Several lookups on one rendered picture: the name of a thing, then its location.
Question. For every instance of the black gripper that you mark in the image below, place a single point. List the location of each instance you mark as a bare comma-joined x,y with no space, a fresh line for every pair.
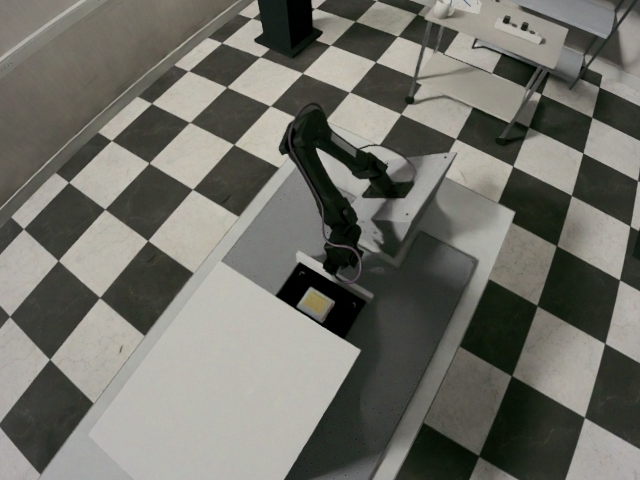
354,261

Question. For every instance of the white boxy benchtop instrument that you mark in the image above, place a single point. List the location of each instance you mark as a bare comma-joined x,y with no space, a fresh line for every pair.
237,383

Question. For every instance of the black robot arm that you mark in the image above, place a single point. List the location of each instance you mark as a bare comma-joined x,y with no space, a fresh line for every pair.
339,215

